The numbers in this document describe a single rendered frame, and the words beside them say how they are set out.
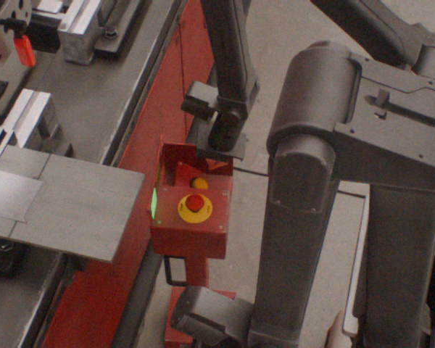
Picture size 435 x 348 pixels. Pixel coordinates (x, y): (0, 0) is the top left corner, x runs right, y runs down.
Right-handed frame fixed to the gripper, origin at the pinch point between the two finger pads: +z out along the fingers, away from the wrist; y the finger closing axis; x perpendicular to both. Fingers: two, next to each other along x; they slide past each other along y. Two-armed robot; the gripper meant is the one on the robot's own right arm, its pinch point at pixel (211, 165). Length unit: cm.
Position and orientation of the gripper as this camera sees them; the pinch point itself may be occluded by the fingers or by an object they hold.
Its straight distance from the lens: 143.9
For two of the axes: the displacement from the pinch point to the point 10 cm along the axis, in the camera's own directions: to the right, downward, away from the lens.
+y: -9.7, -2.1, -1.5
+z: -2.4, 5.4, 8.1
